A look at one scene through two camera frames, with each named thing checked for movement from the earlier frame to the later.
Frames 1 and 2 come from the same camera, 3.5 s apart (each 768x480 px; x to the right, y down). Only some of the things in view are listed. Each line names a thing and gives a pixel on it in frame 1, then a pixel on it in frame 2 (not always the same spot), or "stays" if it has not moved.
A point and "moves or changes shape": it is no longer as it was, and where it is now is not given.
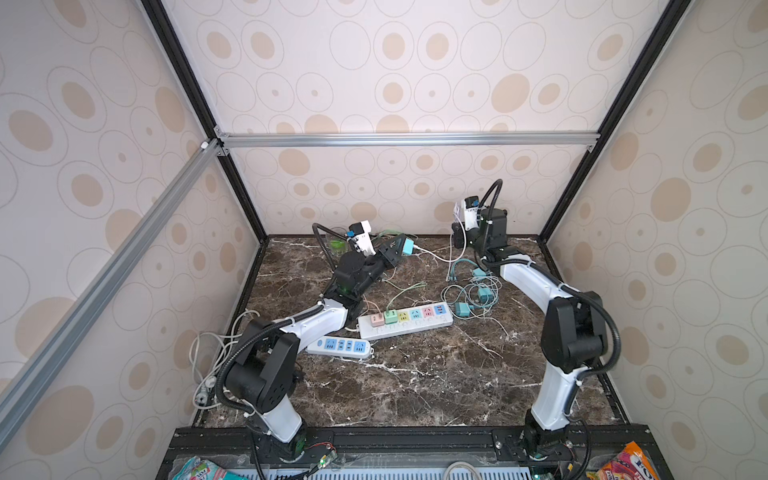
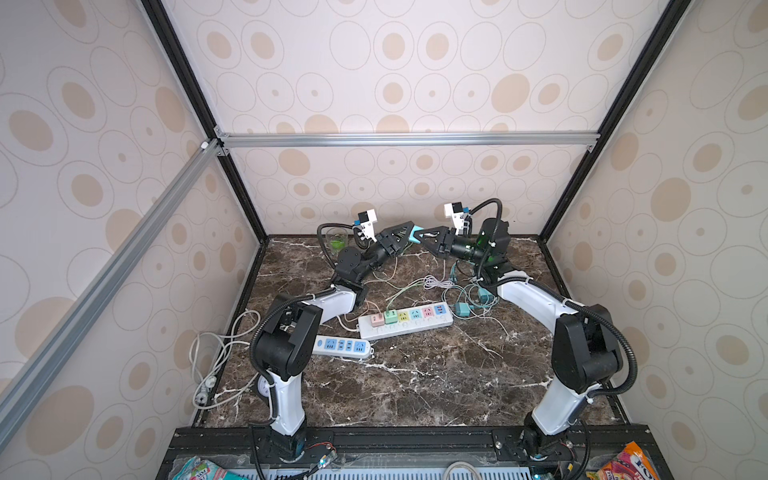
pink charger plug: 377,319 stays
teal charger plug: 463,309 stays
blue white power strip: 340,347 stays
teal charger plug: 408,246 moves or changes shape
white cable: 450,249 → 430,281
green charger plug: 390,316 stays
